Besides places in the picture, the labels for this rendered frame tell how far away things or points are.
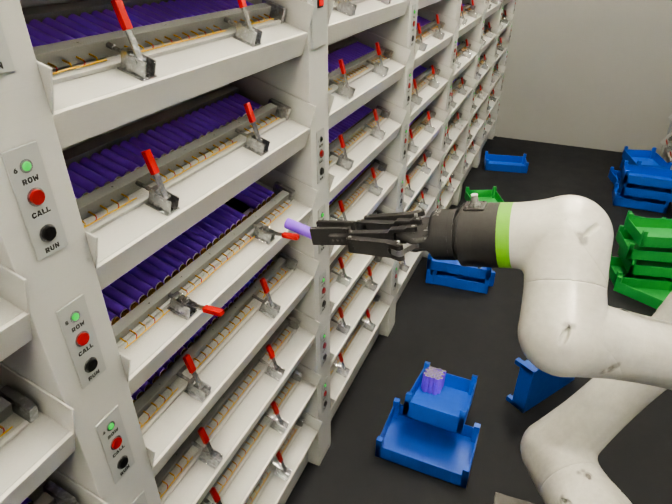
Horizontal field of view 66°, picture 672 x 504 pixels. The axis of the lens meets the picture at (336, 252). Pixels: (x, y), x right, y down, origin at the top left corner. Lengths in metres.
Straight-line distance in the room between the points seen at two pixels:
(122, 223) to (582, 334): 0.61
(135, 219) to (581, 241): 0.59
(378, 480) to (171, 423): 0.96
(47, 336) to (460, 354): 1.80
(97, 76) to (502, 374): 1.84
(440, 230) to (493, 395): 1.42
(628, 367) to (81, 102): 0.72
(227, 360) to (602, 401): 0.73
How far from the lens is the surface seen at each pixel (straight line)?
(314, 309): 1.38
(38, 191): 0.62
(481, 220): 0.73
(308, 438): 1.68
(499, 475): 1.89
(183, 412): 1.01
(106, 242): 0.74
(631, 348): 0.75
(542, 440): 1.20
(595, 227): 0.72
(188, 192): 0.85
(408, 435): 1.92
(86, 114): 0.67
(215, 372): 1.06
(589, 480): 1.16
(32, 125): 0.62
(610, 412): 1.16
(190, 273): 0.94
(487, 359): 2.26
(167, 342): 0.86
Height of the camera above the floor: 1.47
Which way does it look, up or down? 31 degrees down
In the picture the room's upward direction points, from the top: straight up
